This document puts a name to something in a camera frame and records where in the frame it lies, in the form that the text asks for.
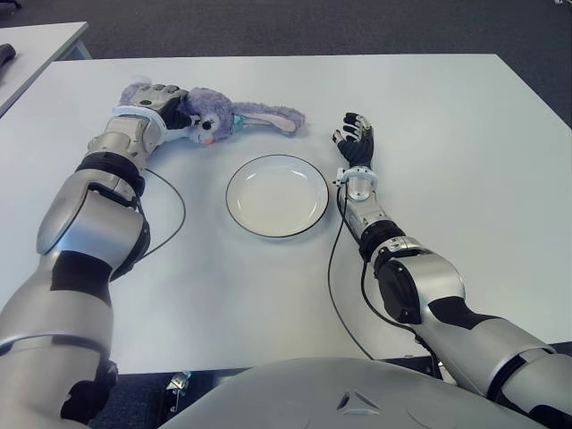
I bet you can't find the silver robot torso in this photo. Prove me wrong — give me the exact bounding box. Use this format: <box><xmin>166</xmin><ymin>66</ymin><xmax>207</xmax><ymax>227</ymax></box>
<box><xmin>160</xmin><ymin>356</ymin><xmax>537</xmax><ymax>429</ymax></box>

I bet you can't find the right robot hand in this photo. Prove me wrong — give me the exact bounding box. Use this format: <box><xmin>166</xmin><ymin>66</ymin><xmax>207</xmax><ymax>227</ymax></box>
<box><xmin>330</xmin><ymin>111</ymin><xmax>376</xmax><ymax>170</ymax></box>

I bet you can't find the white plate black rim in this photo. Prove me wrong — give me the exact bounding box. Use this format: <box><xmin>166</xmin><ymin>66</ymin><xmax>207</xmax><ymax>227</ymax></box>
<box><xmin>224</xmin><ymin>154</ymin><xmax>331</xmax><ymax>238</ymax></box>

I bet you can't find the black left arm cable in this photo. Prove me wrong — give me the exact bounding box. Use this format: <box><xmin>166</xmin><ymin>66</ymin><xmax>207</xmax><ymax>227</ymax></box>
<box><xmin>131</xmin><ymin>199</ymin><xmax>152</xmax><ymax>272</ymax></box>
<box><xmin>142</xmin><ymin>167</ymin><xmax>187</xmax><ymax>258</ymax></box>

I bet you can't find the black object on side table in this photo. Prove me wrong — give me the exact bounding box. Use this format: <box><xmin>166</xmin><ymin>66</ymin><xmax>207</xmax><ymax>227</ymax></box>
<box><xmin>0</xmin><ymin>43</ymin><xmax>20</xmax><ymax>86</ymax></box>

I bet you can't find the white side table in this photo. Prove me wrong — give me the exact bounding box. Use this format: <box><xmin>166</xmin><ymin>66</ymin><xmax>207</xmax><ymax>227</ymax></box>
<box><xmin>0</xmin><ymin>21</ymin><xmax>90</xmax><ymax>117</ymax></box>

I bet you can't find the short black right arm cable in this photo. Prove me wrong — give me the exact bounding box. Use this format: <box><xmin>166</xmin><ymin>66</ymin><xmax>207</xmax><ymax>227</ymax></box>
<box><xmin>359</xmin><ymin>257</ymin><xmax>416</xmax><ymax>334</ymax></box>

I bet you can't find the long black right arm cable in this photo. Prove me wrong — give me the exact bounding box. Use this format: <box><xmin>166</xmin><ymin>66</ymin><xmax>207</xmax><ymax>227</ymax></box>
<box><xmin>327</xmin><ymin>183</ymin><xmax>376</xmax><ymax>361</ymax></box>

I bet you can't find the purple plush bunny doll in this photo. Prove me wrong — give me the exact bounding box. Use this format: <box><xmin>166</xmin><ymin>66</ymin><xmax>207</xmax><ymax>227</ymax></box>
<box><xmin>120</xmin><ymin>76</ymin><xmax>307</xmax><ymax>147</ymax></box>

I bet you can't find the metal bracket under table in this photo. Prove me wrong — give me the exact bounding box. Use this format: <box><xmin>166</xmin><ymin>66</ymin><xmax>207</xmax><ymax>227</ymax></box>
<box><xmin>165</xmin><ymin>369</ymin><xmax>192</xmax><ymax>403</ymax></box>

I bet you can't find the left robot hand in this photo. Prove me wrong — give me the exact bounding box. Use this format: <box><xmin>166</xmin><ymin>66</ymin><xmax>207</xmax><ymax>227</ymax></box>
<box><xmin>126</xmin><ymin>82</ymin><xmax>201</xmax><ymax>132</ymax></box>

